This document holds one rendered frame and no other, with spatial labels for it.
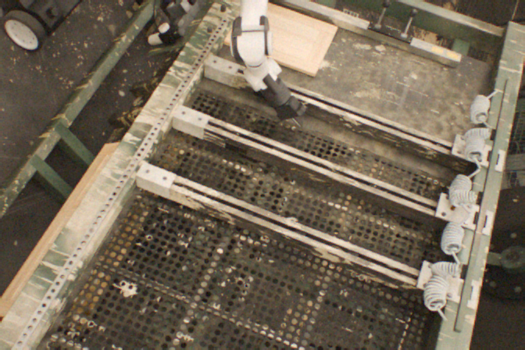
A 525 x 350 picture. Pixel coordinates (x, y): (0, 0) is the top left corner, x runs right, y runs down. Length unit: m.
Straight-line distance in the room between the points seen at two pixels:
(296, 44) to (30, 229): 1.45
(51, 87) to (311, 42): 1.26
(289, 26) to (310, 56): 0.19
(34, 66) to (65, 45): 0.21
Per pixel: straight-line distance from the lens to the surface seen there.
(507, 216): 2.77
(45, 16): 2.93
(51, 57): 3.16
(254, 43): 1.98
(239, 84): 2.47
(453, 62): 2.82
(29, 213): 3.00
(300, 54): 2.64
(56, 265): 2.04
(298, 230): 2.08
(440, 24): 3.01
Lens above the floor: 2.55
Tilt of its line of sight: 37 degrees down
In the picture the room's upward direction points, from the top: 85 degrees clockwise
